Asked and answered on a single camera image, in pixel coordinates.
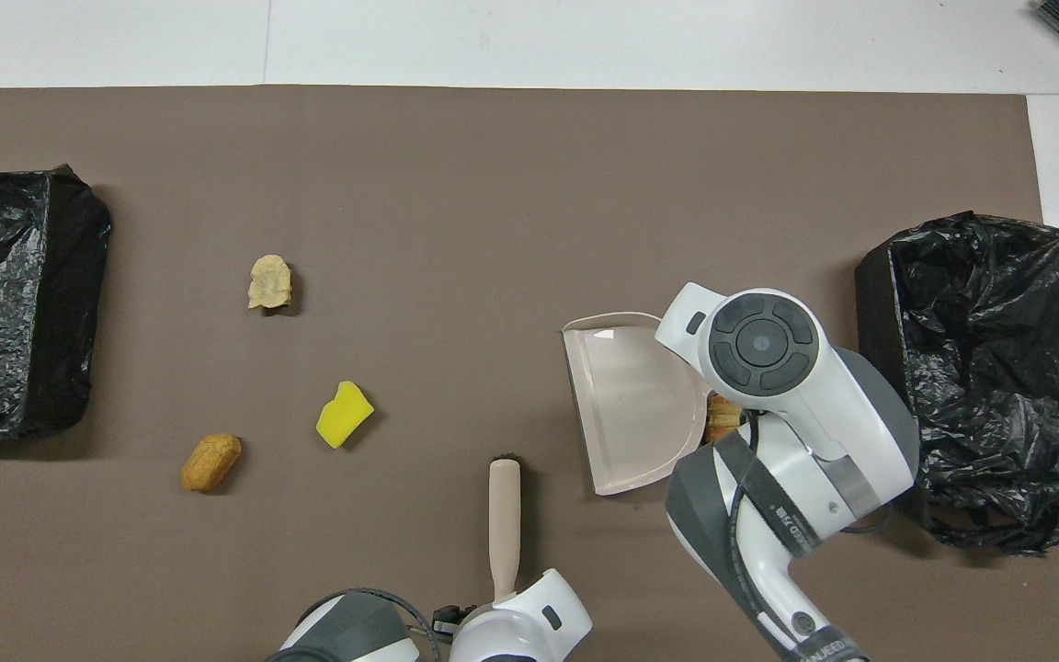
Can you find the beige hand brush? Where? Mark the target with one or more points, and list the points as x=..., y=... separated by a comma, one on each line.
x=505, y=524

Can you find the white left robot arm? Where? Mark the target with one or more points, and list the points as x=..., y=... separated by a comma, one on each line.
x=516, y=634

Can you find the beige plastic dustpan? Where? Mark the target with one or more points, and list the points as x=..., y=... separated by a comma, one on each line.
x=631, y=405

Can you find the yellow sponge piece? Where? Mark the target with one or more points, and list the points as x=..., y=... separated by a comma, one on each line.
x=344, y=416

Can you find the brown toy bread roll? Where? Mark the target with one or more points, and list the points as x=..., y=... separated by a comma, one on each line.
x=211, y=462

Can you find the orange striped toy croissant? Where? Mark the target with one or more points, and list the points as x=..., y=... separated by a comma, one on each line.
x=723, y=421

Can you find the brown table mat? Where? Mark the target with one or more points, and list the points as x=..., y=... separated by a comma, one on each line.
x=401, y=230

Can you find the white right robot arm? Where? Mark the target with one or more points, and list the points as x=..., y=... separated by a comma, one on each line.
x=824, y=414

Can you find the pale toy croissant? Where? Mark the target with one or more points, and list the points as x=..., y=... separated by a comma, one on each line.
x=269, y=282

